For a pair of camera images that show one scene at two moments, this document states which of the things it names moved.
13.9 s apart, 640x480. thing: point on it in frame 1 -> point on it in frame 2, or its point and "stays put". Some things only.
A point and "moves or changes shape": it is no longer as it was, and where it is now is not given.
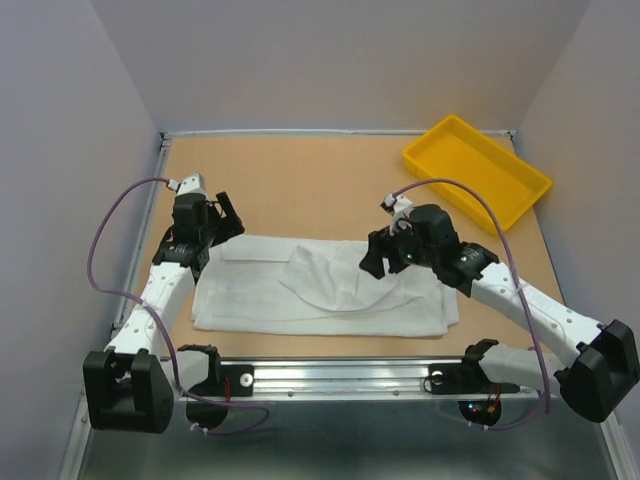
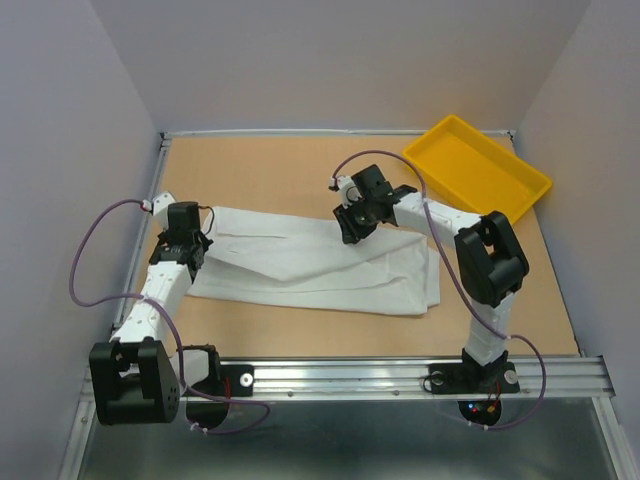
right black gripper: [381, 243] -> [350, 232]
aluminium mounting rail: [351, 380] stays put
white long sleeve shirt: [283, 285] moves or changes shape
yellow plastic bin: [454, 150] stays put
